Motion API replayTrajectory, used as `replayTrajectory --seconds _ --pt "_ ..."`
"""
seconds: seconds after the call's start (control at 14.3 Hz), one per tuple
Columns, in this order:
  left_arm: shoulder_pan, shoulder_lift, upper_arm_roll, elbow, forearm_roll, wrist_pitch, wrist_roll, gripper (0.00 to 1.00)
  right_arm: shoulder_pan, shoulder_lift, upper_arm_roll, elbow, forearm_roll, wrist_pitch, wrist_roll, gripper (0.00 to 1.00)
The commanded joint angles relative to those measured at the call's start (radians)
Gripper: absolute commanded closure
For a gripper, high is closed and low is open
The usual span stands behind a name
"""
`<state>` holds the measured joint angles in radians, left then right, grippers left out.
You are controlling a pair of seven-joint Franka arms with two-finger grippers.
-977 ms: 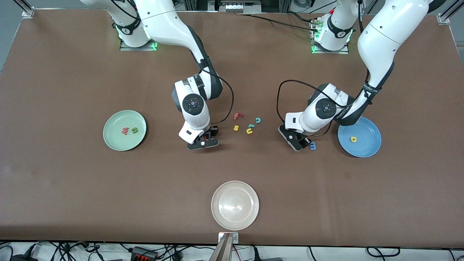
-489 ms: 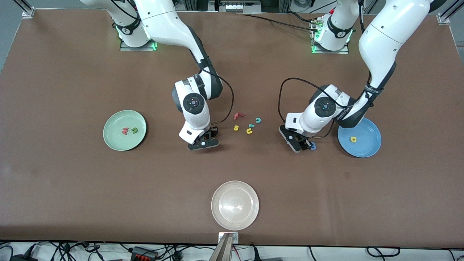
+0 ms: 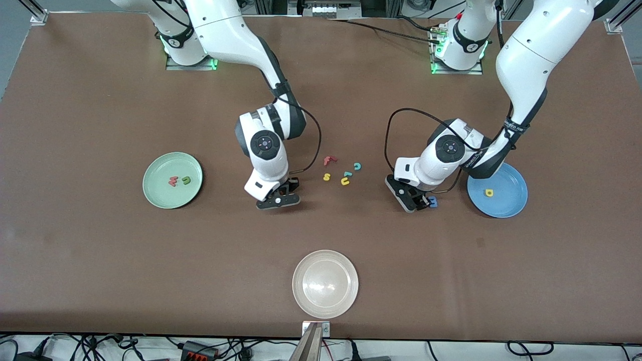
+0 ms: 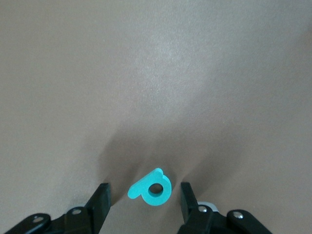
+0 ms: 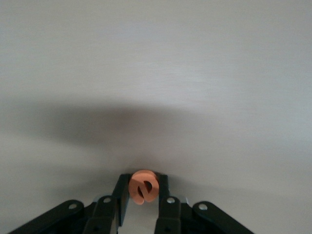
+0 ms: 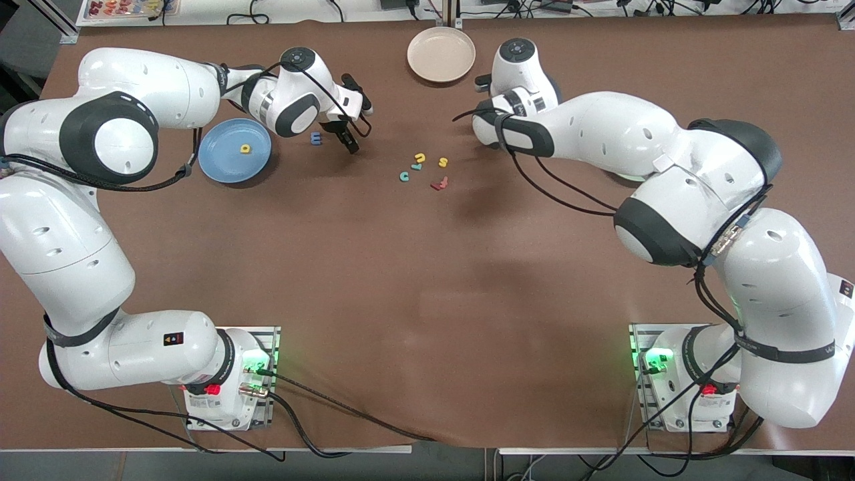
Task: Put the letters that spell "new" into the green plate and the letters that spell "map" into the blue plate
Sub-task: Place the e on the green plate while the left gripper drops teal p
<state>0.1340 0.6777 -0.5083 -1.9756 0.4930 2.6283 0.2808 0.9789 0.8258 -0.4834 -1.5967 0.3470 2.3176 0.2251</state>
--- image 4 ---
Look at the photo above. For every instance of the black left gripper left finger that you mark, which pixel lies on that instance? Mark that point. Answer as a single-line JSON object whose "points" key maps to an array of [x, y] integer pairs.
{"points": [[95, 214]]}

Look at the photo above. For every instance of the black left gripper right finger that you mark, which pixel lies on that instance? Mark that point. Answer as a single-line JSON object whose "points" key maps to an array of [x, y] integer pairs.
{"points": [[195, 219]]}

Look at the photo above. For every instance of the teal foam letter p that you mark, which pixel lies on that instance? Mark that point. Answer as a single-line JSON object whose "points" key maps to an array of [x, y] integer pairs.
{"points": [[158, 200]]}

